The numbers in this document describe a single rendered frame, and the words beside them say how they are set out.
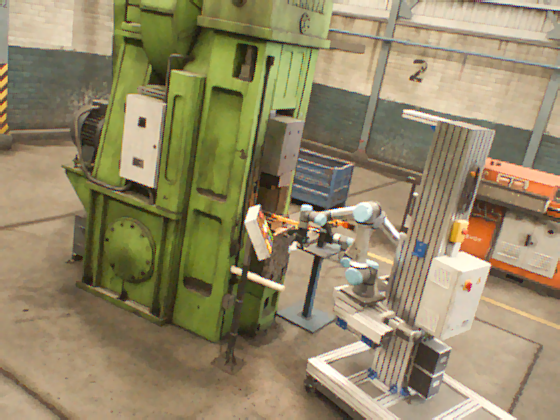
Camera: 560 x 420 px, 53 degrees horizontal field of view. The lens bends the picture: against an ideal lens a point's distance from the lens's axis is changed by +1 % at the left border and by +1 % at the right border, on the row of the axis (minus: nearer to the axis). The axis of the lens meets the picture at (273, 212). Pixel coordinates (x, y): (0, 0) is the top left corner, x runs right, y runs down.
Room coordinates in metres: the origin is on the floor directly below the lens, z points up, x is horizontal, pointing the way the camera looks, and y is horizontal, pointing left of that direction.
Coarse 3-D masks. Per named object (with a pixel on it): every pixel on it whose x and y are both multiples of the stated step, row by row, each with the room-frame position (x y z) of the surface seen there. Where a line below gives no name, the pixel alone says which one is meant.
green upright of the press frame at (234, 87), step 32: (224, 32) 3.99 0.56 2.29; (224, 64) 3.97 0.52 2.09; (256, 64) 3.87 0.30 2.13; (224, 96) 4.01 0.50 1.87; (256, 96) 3.85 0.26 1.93; (224, 128) 3.99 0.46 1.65; (256, 128) 3.90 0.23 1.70; (224, 160) 3.97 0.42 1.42; (192, 192) 4.00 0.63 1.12; (224, 192) 3.95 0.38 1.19; (192, 224) 4.01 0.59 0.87; (224, 224) 3.86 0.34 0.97; (192, 256) 4.03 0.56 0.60; (224, 256) 3.85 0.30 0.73; (192, 288) 3.98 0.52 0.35; (224, 288) 3.83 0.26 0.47; (192, 320) 3.92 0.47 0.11; (224, 320) 3.91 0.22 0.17
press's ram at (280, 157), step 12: (276, 120) 4.05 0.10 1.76; (288, 120) 4.15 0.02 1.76; (300, 120) 4.26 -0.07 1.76; (276, 132) 4.04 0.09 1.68; (288, 132) 4.05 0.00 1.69; (300, 132) 4.24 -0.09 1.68; (276, 144) 4.03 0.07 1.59; (288, 144) 4.09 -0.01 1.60; (264, 156) 4.06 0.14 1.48; (276, 156) 4.02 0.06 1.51; (288, 156) 4.12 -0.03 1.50; (264, 168) 4.06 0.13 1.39; (276, 168) 4.01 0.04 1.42; (288, 168) 4.16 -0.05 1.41
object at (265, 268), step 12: (276, 228) 4.14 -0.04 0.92; (288, 228) 4.21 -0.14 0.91; (276, 240) 4.04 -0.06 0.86; (288, 240) 4.25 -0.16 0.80; (252, 252) 4.10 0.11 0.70; (276, 252) 4.08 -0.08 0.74; (252, 264) 4.09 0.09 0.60; (264, 264) 4.01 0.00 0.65; (276, 264) 4.12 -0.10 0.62; (264, 276) 4.00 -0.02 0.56; (276, 276) 4.16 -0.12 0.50
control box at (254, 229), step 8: (256, 208) 3.69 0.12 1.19; (248, 216) 3.55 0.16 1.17; (256, 216) 3.49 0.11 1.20; (264, 216) 3.76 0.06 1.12; (248, 224) 3.43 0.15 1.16; (256, 224) 3.43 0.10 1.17; (264, 224) 3.65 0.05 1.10; (248, 232) 3.43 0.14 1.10; (256, 232) 3.43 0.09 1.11; (264, 232) 3.54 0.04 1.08; (256, 240) 3.43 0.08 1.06; (264, 240) 3.44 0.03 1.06; (256, 248) 3.43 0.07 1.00; (264, 248) 3.43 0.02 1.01; (264, 256) 3.43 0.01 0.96
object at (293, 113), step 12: (312, 48) 4.52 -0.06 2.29; (312, 60) 4.55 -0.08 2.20; (312, 72) 4.61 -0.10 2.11; (300, 84) 4.43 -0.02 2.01; (300, 96) 4.47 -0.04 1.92; (300, 108) 4.51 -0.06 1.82; (300, 144) 4.65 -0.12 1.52; (264, 192) 4.49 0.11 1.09; (276, 192) 4.44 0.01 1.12; (288, 192) 4.60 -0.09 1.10; (264, 204) 4.48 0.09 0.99; (276, 204) 4.43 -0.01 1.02; (288, 204) 4.64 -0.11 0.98
